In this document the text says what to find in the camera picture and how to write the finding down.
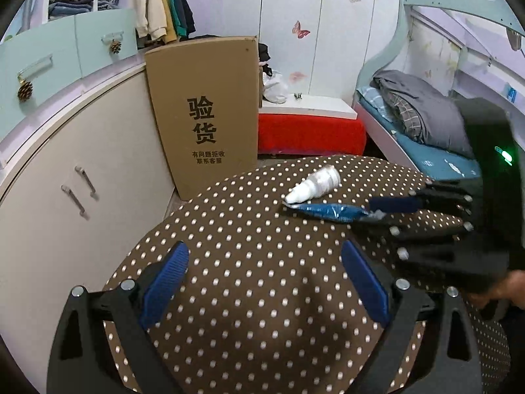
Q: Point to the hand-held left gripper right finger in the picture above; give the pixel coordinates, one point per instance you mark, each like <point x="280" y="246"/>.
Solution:
<point x="365" y="283"/>

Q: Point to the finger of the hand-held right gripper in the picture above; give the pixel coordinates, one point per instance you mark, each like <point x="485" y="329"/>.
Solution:
<point x="443" y="254"/>
<point x="393" y="205"/>

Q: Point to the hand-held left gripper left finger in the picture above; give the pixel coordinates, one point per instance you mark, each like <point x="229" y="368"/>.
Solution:
<point x="164" y="287"/>

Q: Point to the blue wrapper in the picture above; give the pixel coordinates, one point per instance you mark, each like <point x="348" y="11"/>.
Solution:
<point x="328" y="211"/>

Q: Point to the white plastic bottle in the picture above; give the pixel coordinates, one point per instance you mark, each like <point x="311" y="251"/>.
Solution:
<point x="316" y="184"/>

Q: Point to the person's right hand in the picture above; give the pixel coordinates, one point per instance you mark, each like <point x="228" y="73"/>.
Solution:
<point x="512" y="287"/>

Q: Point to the blue printed quilt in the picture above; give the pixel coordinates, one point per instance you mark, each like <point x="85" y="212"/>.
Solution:
<point x="430" y="160"/>

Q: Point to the grey plaid pillow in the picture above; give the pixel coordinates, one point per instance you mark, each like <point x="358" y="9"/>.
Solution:
<point x="404" y="115"/>

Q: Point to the grey duvet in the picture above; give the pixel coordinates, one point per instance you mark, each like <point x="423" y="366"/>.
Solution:
<point x="434" y="115"/>

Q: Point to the brown polka dot tablecloth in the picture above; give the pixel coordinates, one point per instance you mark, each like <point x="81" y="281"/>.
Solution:
<point x="266" y="295"/>

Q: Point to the red storage bench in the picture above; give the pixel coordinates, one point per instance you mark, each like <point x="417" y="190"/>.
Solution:
<point x="311" y="135"/>

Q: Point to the beige curved cabinet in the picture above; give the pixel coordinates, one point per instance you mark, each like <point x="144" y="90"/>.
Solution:
<point x="61" y="254"/>

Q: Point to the light blue checked pillow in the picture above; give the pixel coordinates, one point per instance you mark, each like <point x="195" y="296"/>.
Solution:
<point x="369" y="98"/>

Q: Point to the white bedside table top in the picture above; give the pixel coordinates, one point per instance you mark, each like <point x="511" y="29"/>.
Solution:
<point x="320" y="106"/>

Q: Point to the pale pink butterfly sticker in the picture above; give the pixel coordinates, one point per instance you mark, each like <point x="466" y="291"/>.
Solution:
<point x="298" y="76"/>

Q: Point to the white plastic bag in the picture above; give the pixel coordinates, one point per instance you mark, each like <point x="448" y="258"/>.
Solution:
<point x="275" y="90"/>

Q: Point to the white wardrobe doors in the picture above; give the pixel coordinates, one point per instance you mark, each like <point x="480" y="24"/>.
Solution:
<point x="328" y="49"/>

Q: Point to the black cloth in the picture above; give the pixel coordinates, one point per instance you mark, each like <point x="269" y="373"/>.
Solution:
<point x="263" y="55"/>

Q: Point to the cardboard box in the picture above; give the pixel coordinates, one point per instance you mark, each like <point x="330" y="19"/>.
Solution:
<point x="205" y="90"/>

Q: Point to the light green drawer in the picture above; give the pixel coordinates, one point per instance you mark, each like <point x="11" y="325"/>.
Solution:
<point x="41" y="102"/>
<point x="102" y="57"/>

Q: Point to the pine cone ornament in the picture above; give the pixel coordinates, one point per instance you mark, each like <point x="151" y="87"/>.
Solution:
<point x="25" y="90"/>
<point x="115" y="46"/>

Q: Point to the mustard hanging garment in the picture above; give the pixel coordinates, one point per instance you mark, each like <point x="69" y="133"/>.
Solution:
<point x="166" y="24"/>

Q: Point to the green hanging garment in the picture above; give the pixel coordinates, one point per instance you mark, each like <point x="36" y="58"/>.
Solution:
<point x="177" y="12"/>

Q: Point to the cream hanging hoodie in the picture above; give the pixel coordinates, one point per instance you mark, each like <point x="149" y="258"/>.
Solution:
<point x="145" y="4"/>

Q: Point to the black hanging garment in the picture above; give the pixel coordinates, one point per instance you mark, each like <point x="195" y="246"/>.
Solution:
<point x="186" y="4"/>

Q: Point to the folded denim clothes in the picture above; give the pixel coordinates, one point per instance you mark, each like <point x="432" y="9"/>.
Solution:
<point x="108" y="1"/>

